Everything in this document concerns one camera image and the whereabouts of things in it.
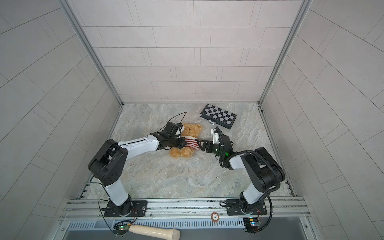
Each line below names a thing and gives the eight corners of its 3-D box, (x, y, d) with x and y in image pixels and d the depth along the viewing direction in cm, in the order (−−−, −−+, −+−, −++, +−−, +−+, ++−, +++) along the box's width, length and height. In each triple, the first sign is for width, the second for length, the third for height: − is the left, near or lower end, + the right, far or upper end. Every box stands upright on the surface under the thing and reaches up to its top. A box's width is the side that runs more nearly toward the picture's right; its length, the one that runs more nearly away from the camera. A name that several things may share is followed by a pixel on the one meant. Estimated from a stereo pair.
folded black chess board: (200, 116, 111) (200, 113, 108) (207, 105, 118) (207, 102, 115) (230, 129, 103) (231, 126, 100) (236, 117, 110) (237, 114, 107)
